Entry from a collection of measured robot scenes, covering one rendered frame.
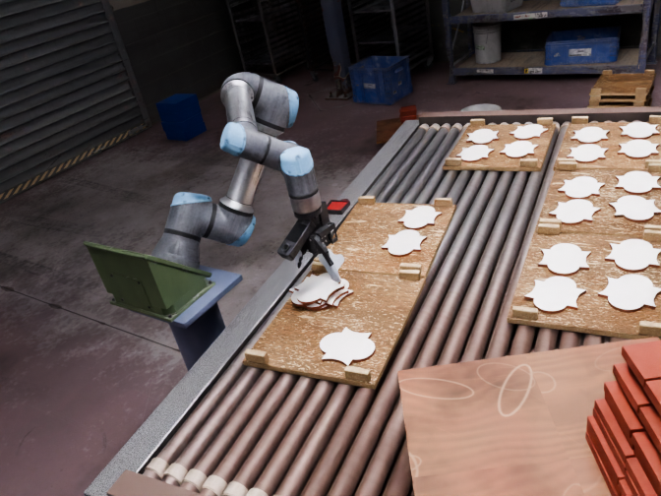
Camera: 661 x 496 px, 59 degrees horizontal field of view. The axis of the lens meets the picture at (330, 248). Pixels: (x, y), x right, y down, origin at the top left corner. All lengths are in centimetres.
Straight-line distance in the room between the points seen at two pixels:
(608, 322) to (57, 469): 229
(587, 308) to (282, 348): 73
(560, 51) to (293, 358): 503
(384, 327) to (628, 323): 55
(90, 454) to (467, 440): 209
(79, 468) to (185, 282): 126
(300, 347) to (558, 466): 68
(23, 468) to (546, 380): 238
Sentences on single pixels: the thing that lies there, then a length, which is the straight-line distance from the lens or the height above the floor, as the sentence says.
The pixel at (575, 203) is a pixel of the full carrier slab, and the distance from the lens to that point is 192.
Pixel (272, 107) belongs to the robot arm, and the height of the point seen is 135.
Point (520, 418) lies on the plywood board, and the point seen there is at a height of 104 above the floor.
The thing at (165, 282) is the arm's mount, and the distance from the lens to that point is 179.
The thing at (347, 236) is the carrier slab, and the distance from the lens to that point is 187.
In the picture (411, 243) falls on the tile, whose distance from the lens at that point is 176.
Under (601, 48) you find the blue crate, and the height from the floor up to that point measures 27.
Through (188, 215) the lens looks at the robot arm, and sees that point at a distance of 186.
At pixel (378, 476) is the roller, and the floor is 92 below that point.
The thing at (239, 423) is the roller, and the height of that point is 91.
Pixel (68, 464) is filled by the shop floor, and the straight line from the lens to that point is 292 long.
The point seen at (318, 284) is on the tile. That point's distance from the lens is 160.
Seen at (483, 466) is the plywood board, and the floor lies 104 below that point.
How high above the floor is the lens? 186
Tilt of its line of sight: 30 degrees down
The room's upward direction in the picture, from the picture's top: 12 degrees counter-clockwise
